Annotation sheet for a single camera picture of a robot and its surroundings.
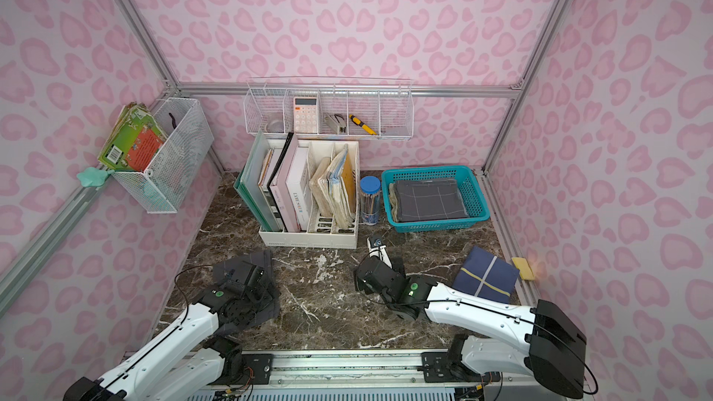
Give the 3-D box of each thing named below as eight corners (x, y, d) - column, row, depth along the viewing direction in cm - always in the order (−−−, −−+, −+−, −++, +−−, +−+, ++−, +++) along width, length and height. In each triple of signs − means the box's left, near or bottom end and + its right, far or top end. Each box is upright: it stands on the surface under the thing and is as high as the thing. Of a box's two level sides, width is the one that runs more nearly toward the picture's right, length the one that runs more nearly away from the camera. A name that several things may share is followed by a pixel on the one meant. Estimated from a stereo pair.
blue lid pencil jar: (361, 226, 104) (359, 190, 89) (361, 211, 109) (360, 175, 93) (379, 225, 104) (381, 190, 89) (379, 211, 109) (380, 175, 93)
